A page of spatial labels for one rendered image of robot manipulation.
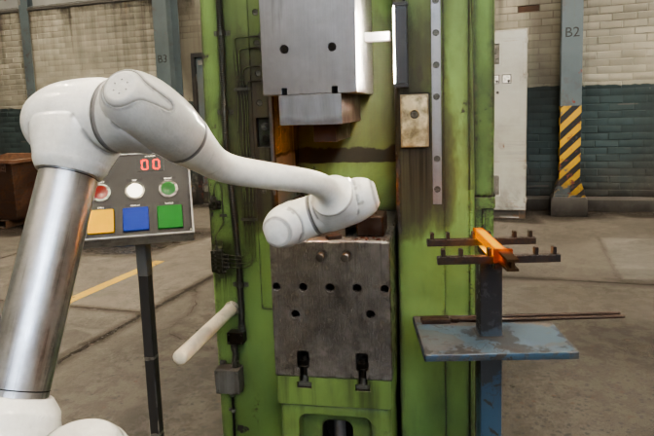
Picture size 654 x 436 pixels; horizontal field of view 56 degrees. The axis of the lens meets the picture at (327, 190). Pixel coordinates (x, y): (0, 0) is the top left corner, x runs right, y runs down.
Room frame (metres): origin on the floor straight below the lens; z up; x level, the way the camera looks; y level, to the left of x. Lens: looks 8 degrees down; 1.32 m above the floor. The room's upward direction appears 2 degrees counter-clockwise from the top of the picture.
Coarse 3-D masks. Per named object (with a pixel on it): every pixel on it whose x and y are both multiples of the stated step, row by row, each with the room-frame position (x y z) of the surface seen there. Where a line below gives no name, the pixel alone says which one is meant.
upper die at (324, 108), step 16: (288, 96) 1.94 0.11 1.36; (304, 96) 1.93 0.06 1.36; (320, 96) 1.92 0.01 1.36; (336, 96) 1.91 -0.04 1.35; (352, 96) 2.13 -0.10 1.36; (288, 112) 1.94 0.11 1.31; (304, 112) 1.93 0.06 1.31; (320, 112) 1.92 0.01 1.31; (336, 112) 1.91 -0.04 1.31; (352, 112) 2.12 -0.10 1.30
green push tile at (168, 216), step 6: (174, 204) 1.87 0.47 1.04; (180, 204) 1.87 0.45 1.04; (162, 210) 1.85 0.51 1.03; (168, 210) 1.85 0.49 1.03; (174, 210) 1.86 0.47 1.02; (180, 210) 1.86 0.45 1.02; (162, 216) 1.84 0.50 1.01; (168, 216) 1.84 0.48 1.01; (174, 216) 1.85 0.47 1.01; (180, 216) 1.85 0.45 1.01; (162, 222) 1.83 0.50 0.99; (168, 222) 1.83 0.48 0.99; (174, 222) 1.84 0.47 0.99; (180, 222) 1.84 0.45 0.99; (162, 228) 1.82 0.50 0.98; (168, 228) 1.83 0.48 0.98; (174, 228) 1.84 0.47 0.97
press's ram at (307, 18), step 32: (288, 0) 1.93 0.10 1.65; (320, 0) 1.91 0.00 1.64; (352, 0) 1.90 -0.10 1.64; (288, 32) 1.94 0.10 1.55; (320, 32) 1.92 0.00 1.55; (352, 32) 1.90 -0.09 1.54; (384, 32) 2.07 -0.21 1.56; (288, 64) 1.94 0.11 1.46; (320, 64) 1.92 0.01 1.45; (352, 64) 1.90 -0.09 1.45
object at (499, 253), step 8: (480, 232) 1.75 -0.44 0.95; (480, 240) 1.71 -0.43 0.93; (488, 240) 1.64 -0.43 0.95; (496, 240) 1.63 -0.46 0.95; (496, 248) 1.54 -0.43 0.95; (504, 248) 1.51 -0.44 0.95; (496, 256) 1.50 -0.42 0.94; (504, 256) 1.44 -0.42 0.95; (512, 256) 1.44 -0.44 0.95; (504, 264) 1.46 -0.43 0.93; (512, 264) 1.41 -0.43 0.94
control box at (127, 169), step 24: (120, 168) 1.90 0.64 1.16; (168, 168) 1.93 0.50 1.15; (120, 192) 1.86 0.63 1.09; (144, 192) 1.88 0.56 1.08; (120, 216) 1.82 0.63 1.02; (192, 216) 1.87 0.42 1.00; (96, 240) 1.78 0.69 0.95; (120, 240) 1.81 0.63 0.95; (144, 240) 1.84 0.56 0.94; (168, 240) 1.88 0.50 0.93
